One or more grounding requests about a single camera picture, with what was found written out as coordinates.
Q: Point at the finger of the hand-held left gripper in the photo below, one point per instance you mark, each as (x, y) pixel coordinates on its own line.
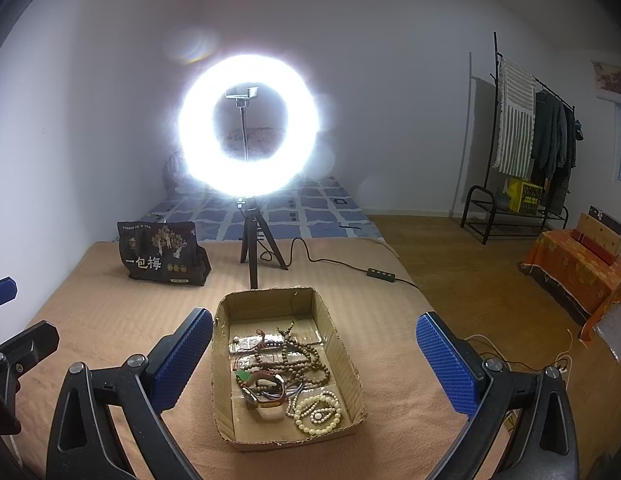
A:
(1, 292)
(38, 340)

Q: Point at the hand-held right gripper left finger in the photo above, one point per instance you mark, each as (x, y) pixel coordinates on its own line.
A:
(183, 360)

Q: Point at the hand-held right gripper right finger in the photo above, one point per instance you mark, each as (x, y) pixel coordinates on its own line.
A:
(448, 365)

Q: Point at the cardboard box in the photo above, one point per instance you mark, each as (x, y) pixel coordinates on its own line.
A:
(270, 310)

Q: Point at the tan blanket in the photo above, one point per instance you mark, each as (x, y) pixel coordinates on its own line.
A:
(115, 310)

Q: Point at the black printed bag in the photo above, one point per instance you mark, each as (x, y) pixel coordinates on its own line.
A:
(160, 255)

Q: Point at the black tripod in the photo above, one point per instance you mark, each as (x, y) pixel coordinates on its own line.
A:
(250, 240)

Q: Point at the orange cloth covered table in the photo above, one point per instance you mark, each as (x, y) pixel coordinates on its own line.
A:
(565, 270)

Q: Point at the black coat rack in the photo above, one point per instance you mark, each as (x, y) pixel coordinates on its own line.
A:
(483, 210)

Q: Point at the silver plastic bag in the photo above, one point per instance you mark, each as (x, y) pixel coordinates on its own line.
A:
(613, 332)

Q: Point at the red flat box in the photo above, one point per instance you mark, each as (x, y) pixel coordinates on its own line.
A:
(593, 252)

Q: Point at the yellow box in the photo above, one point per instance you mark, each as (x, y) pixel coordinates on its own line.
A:
(523, 196)

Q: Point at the beige wooden box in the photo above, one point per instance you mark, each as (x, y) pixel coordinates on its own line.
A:
(603, 240)

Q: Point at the blue checked bed sheet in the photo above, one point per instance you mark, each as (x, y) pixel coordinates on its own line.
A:
(320, 205)

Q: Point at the dark hanging garment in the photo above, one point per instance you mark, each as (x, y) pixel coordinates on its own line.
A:
(570, 150)

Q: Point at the grey hanging jacket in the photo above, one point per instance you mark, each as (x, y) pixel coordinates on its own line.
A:
(548, 135)

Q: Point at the striped towel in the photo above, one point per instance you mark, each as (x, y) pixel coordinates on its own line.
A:
(513, 115)

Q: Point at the wall poster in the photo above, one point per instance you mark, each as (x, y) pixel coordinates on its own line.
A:
(613, 80)

